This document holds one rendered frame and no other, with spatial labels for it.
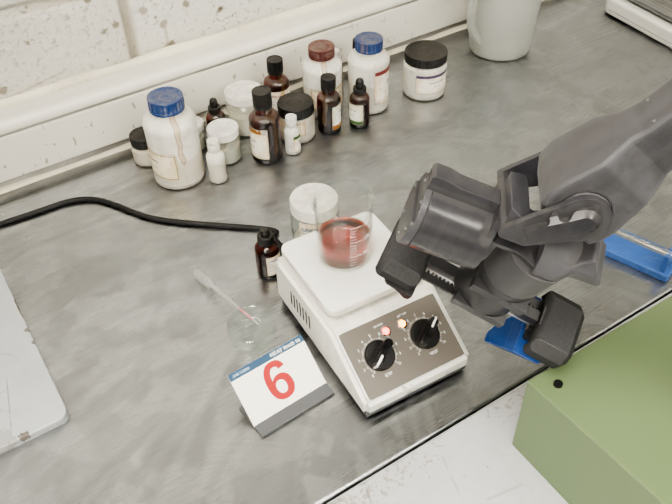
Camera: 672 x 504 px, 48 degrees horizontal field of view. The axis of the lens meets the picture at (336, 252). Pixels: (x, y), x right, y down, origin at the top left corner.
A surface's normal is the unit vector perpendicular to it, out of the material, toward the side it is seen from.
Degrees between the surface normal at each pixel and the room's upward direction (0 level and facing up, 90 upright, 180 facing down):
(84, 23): 90
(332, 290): 0
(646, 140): 86
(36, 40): 90
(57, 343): 0
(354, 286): 0
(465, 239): 69
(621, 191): 86
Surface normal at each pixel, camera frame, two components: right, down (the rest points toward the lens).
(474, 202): -0.15, 0.64
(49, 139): 0.55, 0.57
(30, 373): -0.02, -0.73
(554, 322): 0.22, -0.33
